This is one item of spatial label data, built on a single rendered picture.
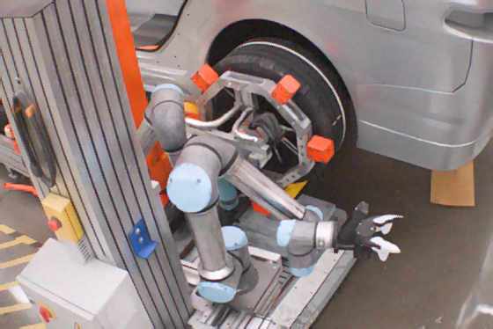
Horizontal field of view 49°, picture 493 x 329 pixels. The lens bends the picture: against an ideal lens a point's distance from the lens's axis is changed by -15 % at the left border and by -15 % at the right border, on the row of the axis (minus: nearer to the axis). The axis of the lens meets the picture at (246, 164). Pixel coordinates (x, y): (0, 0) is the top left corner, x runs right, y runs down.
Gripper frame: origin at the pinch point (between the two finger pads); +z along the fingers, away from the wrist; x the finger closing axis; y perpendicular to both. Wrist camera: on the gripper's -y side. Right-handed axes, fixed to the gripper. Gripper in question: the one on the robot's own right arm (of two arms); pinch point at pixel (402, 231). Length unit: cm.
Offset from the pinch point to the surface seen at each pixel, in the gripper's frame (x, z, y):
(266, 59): -99, -60, -7
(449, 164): -88, 21, 32
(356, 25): -93, -20, -27
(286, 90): -83, -49, -1
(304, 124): -85, -43, 15
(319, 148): -82, -37, 24
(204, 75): -99, -87, 0
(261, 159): -67, -57, 21
